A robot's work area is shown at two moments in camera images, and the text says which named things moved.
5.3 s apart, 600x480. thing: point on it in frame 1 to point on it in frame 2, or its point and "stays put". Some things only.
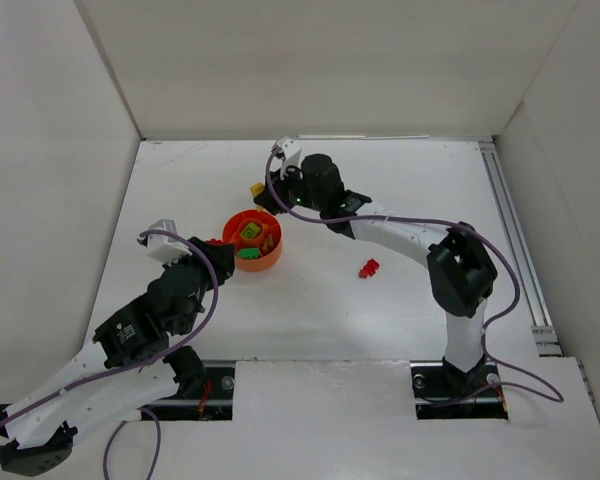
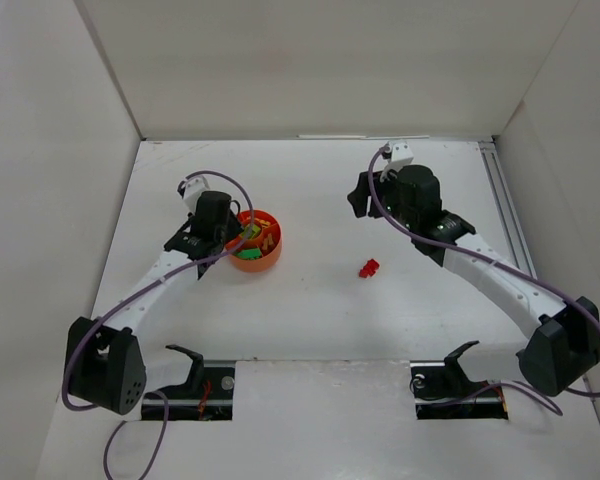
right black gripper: (268, 197) to (359, 195)
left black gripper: (217, 255) to (230, 232)
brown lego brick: (269, 241) stays put
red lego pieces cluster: (369, 268) stays put
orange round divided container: (257, 239) stays put
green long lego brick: (249, 253) stays put
